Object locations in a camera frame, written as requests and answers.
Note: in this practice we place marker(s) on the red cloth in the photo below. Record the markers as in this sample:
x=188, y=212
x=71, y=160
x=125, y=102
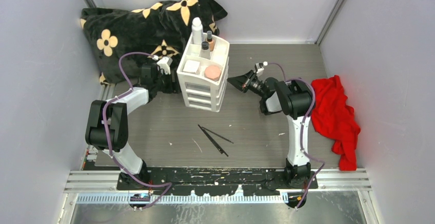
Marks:
x=334, y=119

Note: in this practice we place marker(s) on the beige foundation bottle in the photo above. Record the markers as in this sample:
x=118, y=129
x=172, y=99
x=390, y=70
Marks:
x=210, y=40

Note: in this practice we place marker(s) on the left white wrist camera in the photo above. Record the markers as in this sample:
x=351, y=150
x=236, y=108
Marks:
x=164, y=63

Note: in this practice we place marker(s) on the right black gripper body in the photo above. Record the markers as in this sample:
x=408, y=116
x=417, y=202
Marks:
x=256, y=86

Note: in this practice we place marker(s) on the white spray bottle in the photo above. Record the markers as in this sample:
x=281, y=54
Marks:
x=197, y=31

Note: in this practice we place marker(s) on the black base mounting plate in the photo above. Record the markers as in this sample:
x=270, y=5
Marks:
x=223, y=181

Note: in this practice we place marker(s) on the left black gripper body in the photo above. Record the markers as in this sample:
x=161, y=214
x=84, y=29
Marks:
x=163, y=83

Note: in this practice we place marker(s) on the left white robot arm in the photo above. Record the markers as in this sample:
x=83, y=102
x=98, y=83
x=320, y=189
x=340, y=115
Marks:
x=107, y=125

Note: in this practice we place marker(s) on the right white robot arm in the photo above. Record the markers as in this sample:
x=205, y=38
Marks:
x=295, y=98

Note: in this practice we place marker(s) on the black cap clear bottle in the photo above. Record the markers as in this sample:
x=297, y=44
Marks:
x=205, y=50

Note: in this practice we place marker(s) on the small cream box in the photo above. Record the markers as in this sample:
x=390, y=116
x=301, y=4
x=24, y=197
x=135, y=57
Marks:
x=192, y=67

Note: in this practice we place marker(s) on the white plastic drawer organizer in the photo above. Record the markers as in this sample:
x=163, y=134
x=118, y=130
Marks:
x=199, y=92

